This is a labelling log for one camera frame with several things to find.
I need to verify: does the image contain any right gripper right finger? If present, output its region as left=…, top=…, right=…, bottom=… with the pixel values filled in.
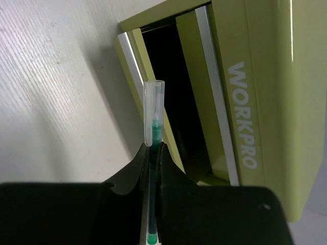
left=156, top=144, right=293, bottom=244

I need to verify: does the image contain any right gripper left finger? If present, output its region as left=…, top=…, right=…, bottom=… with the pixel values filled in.
left=1, top=145, right=149, bottom=244

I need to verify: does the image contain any green gel pen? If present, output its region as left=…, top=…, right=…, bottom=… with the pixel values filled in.
left=144, top=80, right=165, bottom=244

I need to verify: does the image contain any green metal drawer chest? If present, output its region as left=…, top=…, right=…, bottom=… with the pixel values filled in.
left=120, top=1, right=326, bottom=222

